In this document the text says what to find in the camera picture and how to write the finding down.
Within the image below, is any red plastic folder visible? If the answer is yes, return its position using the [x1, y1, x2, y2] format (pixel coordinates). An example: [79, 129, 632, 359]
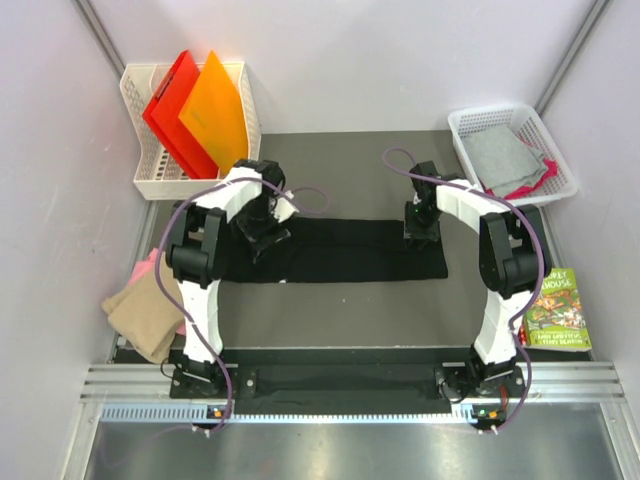
[142, 50, 219, 180]

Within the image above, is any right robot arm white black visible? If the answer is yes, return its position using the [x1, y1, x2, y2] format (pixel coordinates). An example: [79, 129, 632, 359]
[404, 162, 550, 397]

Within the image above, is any beige folded t-shirt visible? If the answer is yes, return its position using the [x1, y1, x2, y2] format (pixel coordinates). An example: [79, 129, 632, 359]
[102, 271, 184, 364]

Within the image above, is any aluminium frame rail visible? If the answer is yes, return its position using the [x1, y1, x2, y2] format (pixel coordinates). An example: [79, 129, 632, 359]
[80, 362, 625, 426]

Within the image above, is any orange plastic folder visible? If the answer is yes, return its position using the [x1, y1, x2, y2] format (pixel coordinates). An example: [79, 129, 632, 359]
[179, 50, 249, 177]

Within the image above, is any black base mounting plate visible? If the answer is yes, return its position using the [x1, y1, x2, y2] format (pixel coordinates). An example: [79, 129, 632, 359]
[168, 347, 523, 403]

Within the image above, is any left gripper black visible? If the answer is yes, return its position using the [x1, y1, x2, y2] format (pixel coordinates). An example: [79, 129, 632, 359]
[230, 194, 289, 262]

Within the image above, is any black t-shirt with flower print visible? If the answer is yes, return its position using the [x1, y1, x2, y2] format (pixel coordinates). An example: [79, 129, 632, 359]
[222, 217, 448, 284]

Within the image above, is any grey folded t-shirt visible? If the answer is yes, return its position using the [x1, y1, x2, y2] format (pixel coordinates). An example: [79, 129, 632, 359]
[462, 125, 545, 191]

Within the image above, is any magenta t-shirt in basket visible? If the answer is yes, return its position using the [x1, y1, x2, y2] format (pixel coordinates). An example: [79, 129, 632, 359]
[488, 158, 558, 200]

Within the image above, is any pink folded t-shirt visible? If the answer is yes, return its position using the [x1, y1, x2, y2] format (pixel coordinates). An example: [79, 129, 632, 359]
[128, 248, 185, 336]

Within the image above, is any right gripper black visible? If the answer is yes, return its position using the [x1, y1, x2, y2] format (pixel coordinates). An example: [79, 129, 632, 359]
[405, 200, 443, 250]

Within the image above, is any green children's book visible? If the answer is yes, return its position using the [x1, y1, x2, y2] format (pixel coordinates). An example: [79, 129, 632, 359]
[520, 268, 592, 352]

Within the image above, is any white camera on left wrist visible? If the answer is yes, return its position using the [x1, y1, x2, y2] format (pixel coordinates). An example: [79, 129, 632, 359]
[273, 190, 299, 224]

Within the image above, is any white file organiser tray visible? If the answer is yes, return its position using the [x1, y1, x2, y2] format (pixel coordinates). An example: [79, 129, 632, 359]
[120, 51, 261, 201]

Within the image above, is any white perforated basket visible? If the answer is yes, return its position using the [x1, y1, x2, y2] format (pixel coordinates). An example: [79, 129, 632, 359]
[448, 103, 578, 205]

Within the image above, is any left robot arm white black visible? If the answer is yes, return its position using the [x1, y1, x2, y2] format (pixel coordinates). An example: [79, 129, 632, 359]
[165, 159, 296, 397]

